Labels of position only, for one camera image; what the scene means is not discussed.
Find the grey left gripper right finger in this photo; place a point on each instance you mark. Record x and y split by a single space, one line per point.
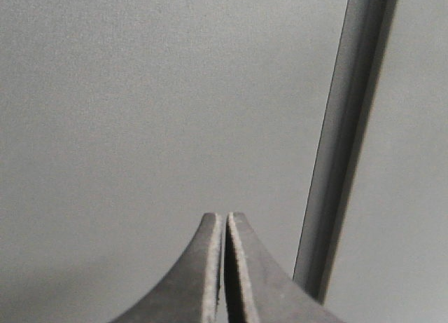
256 287

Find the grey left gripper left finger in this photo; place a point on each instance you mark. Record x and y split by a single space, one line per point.
189 291

